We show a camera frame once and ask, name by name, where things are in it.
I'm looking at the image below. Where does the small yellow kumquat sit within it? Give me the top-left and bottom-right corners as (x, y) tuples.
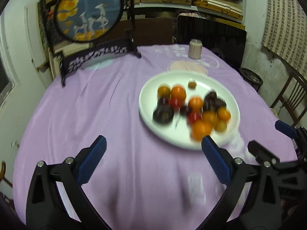
(214, 120), (227, 132)

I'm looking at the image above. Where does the orange tangerine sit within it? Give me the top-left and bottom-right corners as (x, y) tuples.
(171, 85), (186, 102)
(217, 106), (231, 122)
(202, 111), (219, 126)
(188, 96), (203, 112)
(191, 120), (213, 142)

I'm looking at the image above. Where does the dark dried date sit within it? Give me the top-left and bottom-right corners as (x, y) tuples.
(205, 91), (217, 100)
(202, 98), (226, 112)

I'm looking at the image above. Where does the red cherry tomato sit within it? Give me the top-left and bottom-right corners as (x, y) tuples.
(169, 98), (182, 111)
(187, 112), (202, 125)

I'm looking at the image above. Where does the large dark plum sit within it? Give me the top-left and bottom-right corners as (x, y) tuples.
(153, 105), (174, 125)

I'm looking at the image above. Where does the wooden chair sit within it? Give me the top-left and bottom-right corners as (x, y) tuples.
(270, 71), (306, 126)

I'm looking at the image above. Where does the black speaker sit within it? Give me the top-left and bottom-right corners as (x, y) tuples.
(239, 67), (263, 92)

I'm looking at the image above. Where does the white oval plate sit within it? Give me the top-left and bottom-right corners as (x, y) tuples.
(139, 71), (240, 150)

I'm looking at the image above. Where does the patterned curtain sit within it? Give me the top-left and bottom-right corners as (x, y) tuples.
(262, 0), (306, 77)

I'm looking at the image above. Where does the small olive kumquat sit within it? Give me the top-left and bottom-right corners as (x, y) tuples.
(188, 81), (197, 89)

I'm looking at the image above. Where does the yellow-orange fruit on plate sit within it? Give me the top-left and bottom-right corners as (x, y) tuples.
(157, 86), (171, 99)

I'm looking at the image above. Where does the window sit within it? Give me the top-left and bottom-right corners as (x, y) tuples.
(0, 59), (14, 104)

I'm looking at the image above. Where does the black carved ornament stand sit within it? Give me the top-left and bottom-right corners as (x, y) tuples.
(55, 25), (142, 87)

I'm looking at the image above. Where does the round painted screen ornament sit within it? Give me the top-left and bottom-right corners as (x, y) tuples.
(54, 0), (124, 43)

